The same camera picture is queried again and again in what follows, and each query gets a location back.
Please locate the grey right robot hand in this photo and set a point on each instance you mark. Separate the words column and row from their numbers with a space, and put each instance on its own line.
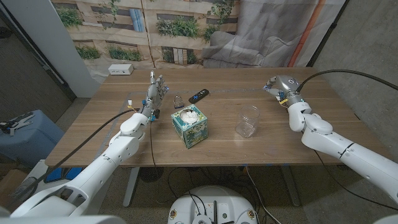
column 287, row 87

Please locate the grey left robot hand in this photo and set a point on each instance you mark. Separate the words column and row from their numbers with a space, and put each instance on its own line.
column 152, row 96

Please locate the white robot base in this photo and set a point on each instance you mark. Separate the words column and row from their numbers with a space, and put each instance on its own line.
column 211, row 202

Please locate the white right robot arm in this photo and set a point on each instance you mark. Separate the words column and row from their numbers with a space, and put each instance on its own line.
column 342, row 146

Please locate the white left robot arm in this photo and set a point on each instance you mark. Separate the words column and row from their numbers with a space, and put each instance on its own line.
column 102, row 168

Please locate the black TV remote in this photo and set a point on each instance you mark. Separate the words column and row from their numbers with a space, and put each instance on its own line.
column 198, row 96

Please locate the teal patterned tissue box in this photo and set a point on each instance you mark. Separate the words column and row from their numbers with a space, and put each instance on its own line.
column 190, row 130

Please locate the clear plastic cup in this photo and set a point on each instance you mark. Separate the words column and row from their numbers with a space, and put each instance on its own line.
column 247, row 123

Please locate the brown cardboard box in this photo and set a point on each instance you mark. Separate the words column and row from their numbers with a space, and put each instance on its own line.
column 11, row 182

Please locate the small white connector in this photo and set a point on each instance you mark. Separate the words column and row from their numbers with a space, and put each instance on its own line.
column 129, row 102

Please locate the silver padlock with blue base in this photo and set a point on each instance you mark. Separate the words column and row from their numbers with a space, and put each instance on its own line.
column 178, row 104

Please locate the white power strip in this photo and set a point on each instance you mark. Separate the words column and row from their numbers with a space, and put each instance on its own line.
column 120, row 69

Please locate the printed fabric backdrop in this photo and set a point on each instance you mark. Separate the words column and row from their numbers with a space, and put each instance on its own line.
column 261, row 34

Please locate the black round floor disc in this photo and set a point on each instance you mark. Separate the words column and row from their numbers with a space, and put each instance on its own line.
column 151, row 175

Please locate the white table leg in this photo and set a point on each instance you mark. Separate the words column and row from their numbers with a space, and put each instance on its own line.
column 130, row 186
column 290, row 186

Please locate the blue flat panel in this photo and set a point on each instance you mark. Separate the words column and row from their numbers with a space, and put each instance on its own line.
column 63, row 174

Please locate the blue storage bin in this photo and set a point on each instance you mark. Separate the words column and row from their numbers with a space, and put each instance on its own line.
column 31, row 143

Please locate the grey tool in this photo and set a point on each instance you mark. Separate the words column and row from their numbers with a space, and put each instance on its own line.
column 17, row 123

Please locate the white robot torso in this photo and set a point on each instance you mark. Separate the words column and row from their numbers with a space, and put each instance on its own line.
column 62, row 220

